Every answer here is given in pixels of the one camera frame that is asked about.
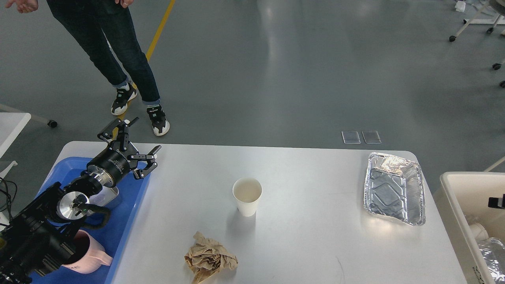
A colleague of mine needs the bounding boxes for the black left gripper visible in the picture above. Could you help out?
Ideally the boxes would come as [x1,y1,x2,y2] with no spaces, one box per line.
[86,117,162,187]

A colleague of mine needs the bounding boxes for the stainless steel rectangular tray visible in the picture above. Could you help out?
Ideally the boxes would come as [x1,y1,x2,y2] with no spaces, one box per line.
[87,186,122,211]

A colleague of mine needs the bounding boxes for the pink ribbed mug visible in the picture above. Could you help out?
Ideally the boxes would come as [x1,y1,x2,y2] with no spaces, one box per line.
[62,230,113,274]

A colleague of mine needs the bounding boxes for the white paper cup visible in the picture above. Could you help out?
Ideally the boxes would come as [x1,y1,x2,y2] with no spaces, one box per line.
[232,177,263,217]

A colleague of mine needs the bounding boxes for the brown paper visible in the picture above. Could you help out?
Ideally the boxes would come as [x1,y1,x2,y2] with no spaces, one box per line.
[184,231,239,284]

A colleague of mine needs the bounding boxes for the aluminium foil tray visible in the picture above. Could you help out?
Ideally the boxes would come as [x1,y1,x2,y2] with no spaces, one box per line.
[364,152,426,226]

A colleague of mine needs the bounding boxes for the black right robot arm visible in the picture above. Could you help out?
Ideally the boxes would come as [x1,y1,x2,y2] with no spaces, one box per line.
[488,194,505,209]

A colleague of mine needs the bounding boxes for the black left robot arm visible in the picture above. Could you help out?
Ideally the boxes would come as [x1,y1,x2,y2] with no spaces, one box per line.
[1,118,161,284]

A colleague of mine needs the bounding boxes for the blue plastic tray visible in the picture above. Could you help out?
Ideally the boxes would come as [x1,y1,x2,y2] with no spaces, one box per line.
[30,157,150,284]

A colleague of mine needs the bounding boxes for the person in dark clothes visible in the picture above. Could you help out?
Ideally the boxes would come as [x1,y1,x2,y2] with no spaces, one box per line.
[5,0,170,137]

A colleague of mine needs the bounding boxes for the clear floor plate left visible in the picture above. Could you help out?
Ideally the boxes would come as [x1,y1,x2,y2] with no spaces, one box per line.
[341,131,361,144]

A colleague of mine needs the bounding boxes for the clear floor plate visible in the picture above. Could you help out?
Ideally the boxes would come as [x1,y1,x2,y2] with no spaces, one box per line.
[361,131,382,144]
[341,131,361,144]

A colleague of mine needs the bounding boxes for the clear floor plate right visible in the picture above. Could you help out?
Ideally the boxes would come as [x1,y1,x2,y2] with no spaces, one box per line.
[361,131,382,144]

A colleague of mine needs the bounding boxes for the beige plastic bin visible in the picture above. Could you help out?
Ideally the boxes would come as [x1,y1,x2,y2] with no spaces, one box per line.
[433,172,505,284]

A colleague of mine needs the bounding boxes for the white cup in bin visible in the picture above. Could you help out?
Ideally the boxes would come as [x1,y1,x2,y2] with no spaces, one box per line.
[469,223,489,241]

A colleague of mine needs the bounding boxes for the white rolling chair base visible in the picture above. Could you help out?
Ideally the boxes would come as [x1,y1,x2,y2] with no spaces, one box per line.
[449,0,505,88]

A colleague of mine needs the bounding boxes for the black cables at left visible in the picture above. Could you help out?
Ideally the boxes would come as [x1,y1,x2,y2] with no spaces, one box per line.
[0,177,18,228]

